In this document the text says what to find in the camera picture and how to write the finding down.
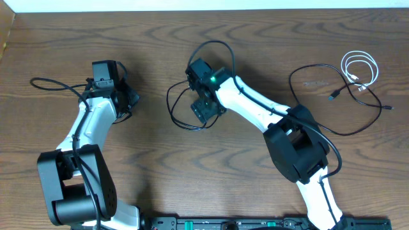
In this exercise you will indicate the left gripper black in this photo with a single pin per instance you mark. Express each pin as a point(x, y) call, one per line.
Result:
point(130, 96)

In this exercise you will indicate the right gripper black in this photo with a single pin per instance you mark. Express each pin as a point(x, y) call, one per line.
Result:
point(202, 112)

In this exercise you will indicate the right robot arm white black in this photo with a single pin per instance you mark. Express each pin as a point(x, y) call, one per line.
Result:
point(297, 148)

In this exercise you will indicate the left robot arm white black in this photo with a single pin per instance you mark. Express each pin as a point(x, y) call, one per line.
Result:
point(77, 186)

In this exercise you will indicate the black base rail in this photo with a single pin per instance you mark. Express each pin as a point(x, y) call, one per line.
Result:
point(292, 223)

